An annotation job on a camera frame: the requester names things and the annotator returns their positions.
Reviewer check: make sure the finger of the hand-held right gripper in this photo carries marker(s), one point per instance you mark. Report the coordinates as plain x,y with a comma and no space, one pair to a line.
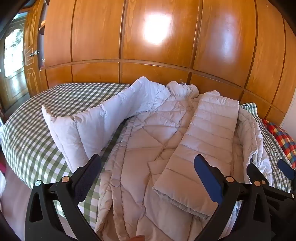
285,169
255,172

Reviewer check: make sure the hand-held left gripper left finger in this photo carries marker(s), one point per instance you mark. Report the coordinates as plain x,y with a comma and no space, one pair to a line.
87,177

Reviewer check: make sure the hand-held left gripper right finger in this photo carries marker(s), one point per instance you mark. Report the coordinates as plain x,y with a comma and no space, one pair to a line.
209,180

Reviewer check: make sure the white quilted puffer jacket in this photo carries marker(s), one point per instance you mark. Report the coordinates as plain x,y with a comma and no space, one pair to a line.
143,143

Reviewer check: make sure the person's left hand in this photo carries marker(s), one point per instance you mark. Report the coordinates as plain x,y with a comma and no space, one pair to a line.
138,238

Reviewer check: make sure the multicolour checked pillow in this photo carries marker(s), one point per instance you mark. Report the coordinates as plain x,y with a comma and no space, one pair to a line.
282,136

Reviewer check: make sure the bed with green checked sheet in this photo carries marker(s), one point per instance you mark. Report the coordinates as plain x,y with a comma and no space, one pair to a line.
34,129

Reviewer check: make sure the wooden panelled wardrobe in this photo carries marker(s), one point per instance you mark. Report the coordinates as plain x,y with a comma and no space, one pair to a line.
161,69

